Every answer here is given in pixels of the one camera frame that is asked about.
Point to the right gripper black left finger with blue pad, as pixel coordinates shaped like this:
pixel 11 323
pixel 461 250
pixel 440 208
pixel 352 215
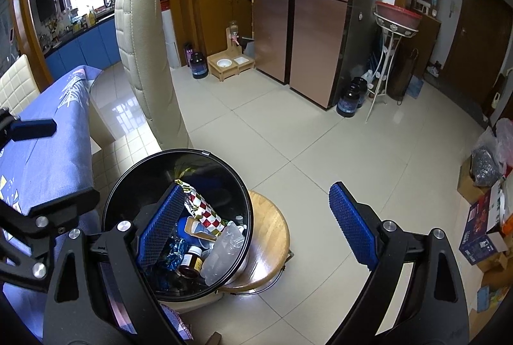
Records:
pixel 99 293

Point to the cream chair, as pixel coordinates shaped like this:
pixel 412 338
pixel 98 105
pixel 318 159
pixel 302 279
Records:
pixel 18 87
pixel 141 43

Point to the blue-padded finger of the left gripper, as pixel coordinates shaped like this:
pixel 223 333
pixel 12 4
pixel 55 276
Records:
pixel 12 128

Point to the wooden pet feeder stand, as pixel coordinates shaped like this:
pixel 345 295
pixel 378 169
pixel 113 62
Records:
pixel 231 61

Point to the dark jar near feeder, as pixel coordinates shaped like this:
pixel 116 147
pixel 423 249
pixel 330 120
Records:
pixel 198 65

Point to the black round trash bin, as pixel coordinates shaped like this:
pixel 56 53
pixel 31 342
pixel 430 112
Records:
pixel 214 179

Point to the clear plastic packaging strip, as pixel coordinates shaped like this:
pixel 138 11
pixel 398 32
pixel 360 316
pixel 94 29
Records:
pixel 223 254

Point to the white plastic lid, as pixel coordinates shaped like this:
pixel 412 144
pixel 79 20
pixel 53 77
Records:
pixel 194 233

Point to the round wooden stool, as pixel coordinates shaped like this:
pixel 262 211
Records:
pixel 269 250

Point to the cream chair far middle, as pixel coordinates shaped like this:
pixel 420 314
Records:
pixel 18 87

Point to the silver pill blister pack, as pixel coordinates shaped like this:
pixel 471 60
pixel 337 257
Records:
pixel 174 253

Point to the red yellow snack wrapper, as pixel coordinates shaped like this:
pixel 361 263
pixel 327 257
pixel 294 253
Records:
pixel 200 210

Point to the white metal plant stand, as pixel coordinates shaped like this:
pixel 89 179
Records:
pixel 392 35

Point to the blue cardboard box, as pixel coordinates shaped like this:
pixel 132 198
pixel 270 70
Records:
pixel 482 237

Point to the red basin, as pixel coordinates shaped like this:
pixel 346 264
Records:
pixel 398 15

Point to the cream chair right side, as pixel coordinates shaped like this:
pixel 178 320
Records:
pixel 141 43

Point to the brown medicine bottle white cap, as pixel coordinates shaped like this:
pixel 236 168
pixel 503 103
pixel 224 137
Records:
pixel 192 263

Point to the copper refrigerator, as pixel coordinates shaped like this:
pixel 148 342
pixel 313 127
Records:
pixel 298 43

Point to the blue patterned tablecloth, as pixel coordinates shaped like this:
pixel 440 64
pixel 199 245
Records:
pixel 40 170

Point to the white appliance red lid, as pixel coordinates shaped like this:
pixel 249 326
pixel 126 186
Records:
pixel 170 38

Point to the blue kitchen counter cabinet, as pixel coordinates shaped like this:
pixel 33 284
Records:
pixel 94 47

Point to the dark jar by refrigerator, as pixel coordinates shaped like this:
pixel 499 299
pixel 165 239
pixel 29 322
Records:
pixel 352 98

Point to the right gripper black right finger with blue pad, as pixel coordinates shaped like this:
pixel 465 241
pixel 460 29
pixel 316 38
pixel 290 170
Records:
pixel 434 307

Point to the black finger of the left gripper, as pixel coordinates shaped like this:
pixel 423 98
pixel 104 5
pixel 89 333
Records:
pixel 59 215

